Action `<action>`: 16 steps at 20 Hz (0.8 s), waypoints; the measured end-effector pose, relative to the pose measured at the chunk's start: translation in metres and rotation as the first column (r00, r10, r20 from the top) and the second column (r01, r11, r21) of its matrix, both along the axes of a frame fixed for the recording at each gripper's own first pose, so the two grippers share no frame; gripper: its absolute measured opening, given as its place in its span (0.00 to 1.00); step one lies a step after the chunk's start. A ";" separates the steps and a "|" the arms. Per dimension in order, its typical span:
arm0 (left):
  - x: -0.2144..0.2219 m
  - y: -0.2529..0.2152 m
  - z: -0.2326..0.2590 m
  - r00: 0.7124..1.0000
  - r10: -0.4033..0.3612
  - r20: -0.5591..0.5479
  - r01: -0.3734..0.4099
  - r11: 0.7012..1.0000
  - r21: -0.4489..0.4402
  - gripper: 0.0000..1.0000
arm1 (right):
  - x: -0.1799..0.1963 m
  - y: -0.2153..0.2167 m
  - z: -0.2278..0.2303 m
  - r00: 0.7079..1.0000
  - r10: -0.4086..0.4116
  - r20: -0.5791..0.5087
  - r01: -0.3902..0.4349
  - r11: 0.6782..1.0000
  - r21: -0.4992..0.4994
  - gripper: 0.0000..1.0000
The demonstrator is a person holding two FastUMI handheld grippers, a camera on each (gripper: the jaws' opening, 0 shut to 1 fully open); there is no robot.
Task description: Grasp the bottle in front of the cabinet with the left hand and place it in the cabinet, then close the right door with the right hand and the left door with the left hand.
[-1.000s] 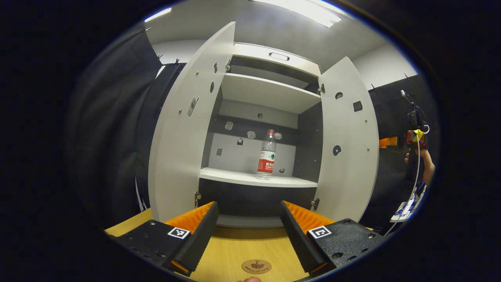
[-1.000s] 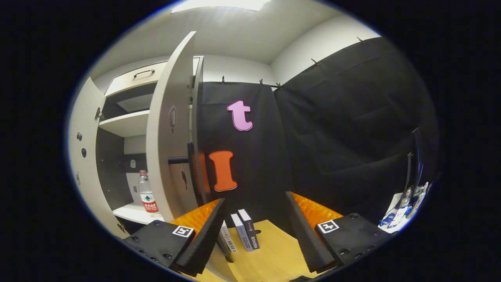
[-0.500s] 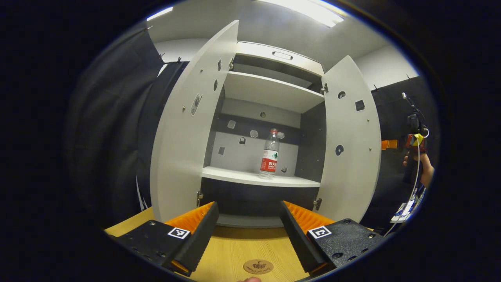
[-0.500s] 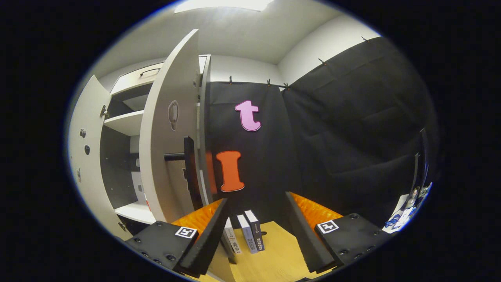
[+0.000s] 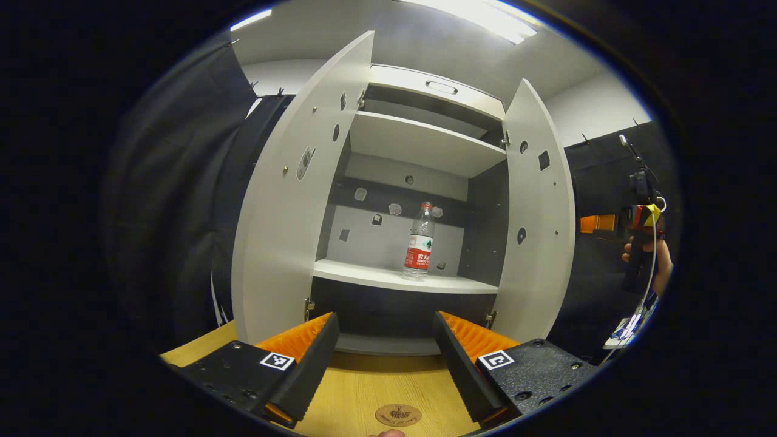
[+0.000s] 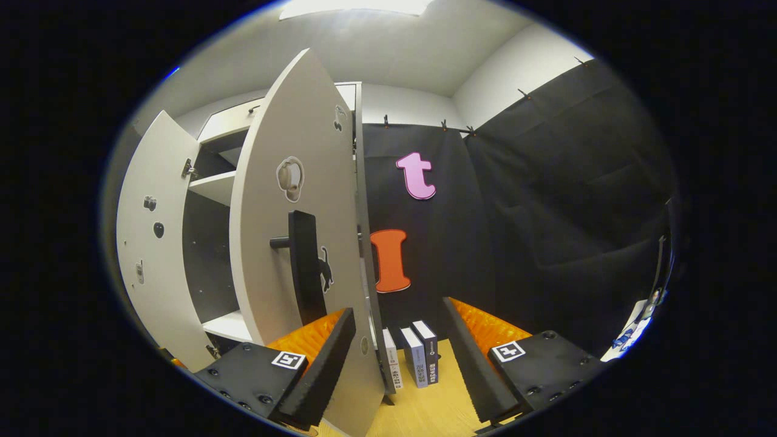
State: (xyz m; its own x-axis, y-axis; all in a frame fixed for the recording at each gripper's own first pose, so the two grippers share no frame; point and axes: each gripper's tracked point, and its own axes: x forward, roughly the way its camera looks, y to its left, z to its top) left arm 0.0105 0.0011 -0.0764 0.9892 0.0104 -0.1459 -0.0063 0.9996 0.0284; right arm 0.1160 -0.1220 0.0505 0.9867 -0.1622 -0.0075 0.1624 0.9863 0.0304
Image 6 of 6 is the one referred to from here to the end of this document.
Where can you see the ceiling light panel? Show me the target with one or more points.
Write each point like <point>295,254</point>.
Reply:
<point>358,7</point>

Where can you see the white cabinet door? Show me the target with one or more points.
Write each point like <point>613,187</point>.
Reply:
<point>267,279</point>
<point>158,285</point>

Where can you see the white book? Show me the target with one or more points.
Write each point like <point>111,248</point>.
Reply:
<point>391,361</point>

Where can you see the black backdrop cloth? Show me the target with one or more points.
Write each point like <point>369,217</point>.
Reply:
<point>516,212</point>

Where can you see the white cabinet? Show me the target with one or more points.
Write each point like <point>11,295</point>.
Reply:
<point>212,187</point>

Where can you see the dark navy book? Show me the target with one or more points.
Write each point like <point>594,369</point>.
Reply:
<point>430,352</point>

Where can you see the grey blue book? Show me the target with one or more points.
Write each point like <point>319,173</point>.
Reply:
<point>416,361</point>

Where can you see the white cabinet upper drawer front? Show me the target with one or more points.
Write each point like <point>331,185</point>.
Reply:
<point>224,121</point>

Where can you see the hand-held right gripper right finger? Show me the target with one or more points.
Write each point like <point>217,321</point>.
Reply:
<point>473,364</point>

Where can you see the white side desk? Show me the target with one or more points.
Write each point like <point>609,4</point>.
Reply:
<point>625,340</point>

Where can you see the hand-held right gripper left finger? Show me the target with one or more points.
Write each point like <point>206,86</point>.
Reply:
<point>325,370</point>

